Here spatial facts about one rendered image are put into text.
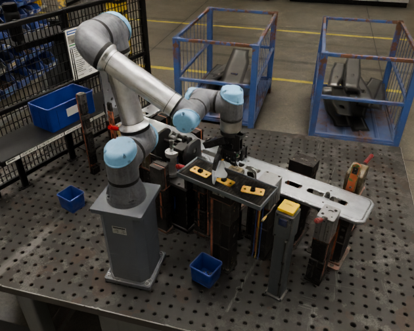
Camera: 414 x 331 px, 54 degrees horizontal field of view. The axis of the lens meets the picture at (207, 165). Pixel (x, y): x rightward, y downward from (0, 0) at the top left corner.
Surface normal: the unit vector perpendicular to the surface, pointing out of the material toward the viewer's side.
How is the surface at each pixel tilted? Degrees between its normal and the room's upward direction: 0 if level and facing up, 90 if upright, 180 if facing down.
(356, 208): 0
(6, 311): 0
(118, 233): 90
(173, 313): 0
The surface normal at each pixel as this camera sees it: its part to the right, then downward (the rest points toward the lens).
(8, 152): 0.00, -0.83
